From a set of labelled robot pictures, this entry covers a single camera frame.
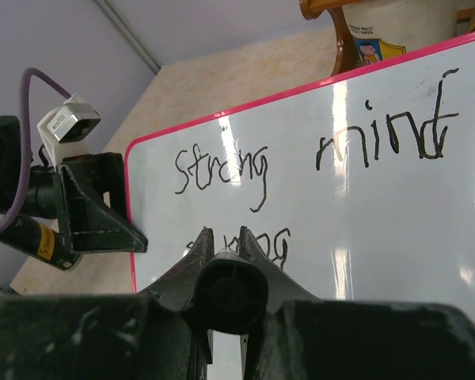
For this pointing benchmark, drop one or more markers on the black marker cap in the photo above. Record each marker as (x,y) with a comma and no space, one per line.
(230,296)

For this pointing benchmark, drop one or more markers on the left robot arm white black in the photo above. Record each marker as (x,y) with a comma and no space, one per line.
(40,202)

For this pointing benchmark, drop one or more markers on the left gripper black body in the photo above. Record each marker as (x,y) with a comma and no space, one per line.
(102,172)

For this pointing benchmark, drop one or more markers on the whiteboard with pink frame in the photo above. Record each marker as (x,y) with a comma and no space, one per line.
(360,186)

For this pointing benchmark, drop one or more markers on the wooden shelf rack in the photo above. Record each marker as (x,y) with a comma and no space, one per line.
(347,57)

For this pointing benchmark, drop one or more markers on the aluminium frame post left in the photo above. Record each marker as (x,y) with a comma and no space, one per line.
(124,27)

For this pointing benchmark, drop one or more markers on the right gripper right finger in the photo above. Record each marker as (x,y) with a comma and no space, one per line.
(304,337)

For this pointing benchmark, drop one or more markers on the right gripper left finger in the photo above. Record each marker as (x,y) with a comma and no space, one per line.
(153,334)

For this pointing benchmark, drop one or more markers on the white flour bag lower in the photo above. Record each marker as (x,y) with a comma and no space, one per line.
(386,29)

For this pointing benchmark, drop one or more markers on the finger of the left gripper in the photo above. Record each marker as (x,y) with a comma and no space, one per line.
(92,223)

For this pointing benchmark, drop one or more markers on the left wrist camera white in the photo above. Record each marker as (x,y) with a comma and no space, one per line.
(63,130)

